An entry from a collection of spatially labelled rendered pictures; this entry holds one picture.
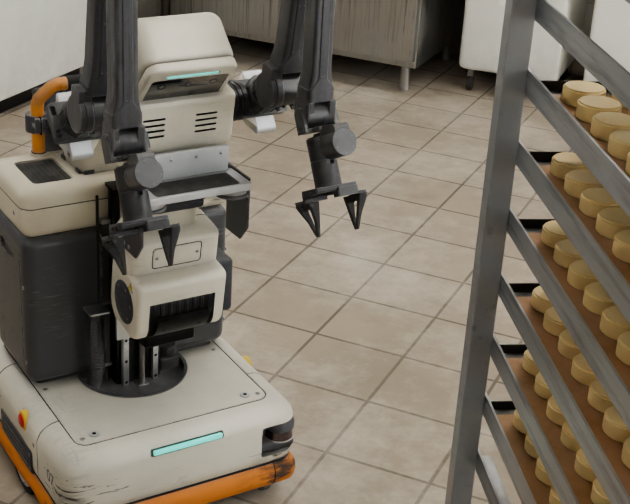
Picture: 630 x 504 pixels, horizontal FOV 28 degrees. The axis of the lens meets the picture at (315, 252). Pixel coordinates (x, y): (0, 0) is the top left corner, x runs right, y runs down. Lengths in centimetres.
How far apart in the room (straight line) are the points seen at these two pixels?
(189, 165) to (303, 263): 180
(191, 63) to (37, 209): 58
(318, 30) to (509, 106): 108
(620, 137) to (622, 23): 493
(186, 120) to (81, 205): 41
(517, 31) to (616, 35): 478
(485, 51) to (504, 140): 492
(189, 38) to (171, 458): 100
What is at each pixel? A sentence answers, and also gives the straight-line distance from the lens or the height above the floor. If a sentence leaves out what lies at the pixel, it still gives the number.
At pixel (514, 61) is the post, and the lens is 152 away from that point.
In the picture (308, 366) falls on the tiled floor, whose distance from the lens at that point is 385.
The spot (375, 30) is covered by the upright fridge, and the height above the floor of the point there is 31.
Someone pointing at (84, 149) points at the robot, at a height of 100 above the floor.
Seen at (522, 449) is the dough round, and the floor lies 104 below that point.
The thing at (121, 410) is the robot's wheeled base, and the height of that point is 28.
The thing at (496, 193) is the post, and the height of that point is 136.
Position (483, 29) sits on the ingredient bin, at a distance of 644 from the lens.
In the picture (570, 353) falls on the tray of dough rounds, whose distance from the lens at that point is 149.
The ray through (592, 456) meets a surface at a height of 123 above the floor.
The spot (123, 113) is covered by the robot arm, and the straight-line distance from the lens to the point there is 240.
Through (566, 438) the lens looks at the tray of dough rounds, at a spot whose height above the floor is 114.
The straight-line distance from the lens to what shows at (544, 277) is 145.
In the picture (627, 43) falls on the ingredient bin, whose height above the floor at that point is 39.
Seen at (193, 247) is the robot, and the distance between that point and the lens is 286.
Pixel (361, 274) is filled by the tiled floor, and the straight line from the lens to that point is 444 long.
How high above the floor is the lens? 193
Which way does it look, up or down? 25 degrees down
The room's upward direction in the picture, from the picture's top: 4 degrees clockwise
